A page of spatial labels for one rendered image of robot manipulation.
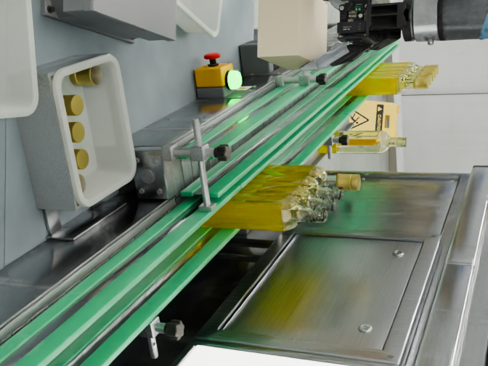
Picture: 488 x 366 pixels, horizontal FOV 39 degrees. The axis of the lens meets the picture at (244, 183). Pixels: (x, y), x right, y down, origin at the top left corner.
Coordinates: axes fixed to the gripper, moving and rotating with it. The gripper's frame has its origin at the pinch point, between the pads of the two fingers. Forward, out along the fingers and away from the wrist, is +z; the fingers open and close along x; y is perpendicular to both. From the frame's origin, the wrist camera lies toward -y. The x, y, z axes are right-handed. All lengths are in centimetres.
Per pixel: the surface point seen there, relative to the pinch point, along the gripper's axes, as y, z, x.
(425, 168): -622, 77, 24
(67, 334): 47, 14, 47
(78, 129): 26.4, 28.6, 19.4
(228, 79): -26.3, 27.0, 4.9
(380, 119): -340, 62, -8
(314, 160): -78, 23, 23
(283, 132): -32.4, 15.4, 16.8
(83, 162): 25.1, 28.6, 24.7
